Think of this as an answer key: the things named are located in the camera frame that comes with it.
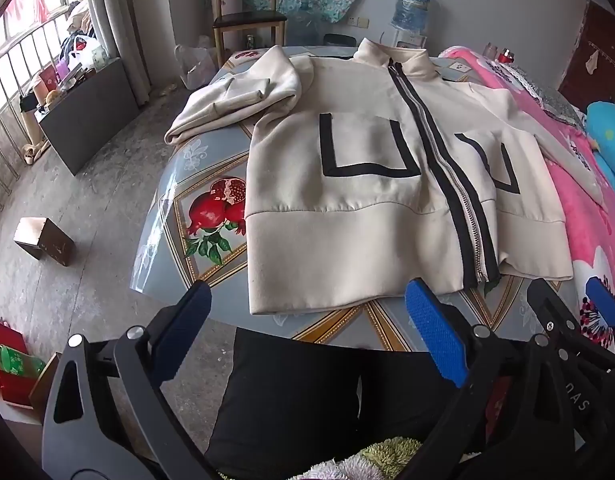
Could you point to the wooden chair black seat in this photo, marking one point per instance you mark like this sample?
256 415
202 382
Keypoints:
236 22

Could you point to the white water dispenser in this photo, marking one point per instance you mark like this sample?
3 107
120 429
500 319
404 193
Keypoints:
409 40

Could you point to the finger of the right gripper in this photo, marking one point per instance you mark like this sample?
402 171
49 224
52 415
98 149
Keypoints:
554 316
602 298

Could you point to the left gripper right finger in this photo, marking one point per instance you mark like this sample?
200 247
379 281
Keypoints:
446 348

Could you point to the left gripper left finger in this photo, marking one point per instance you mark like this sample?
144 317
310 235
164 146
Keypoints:
173 330

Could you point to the blue cartoon pillow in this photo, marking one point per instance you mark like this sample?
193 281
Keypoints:
600 127

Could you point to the blue water jug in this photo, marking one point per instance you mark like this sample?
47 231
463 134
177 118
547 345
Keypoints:
411 16

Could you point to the dark red door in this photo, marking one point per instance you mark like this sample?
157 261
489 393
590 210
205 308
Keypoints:
590 75

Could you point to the small cardboard box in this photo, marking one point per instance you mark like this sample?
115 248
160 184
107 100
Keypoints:
39 237

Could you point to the clear plastic bag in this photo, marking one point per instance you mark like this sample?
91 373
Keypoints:
197 65

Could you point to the dark low cabinet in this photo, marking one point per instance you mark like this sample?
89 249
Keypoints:
90 115

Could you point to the beige zip jacket black trim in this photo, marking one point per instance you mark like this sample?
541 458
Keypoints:
364 174

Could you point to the black trousers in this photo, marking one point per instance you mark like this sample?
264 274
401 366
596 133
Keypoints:
290 405

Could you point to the grey patterned cloth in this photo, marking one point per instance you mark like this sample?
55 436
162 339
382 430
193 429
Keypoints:
552 102

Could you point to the grey curtain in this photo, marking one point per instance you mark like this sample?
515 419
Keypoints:
115 29

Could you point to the metal window railing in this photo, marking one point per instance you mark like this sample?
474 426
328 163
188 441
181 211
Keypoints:
22 57

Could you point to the pink floral blanket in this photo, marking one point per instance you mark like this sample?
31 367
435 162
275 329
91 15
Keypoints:
590 227

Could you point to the red gift box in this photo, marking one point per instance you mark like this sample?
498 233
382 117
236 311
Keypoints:
19 369

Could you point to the fruit pattern tablecloth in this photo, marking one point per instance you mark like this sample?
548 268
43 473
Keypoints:
190 235

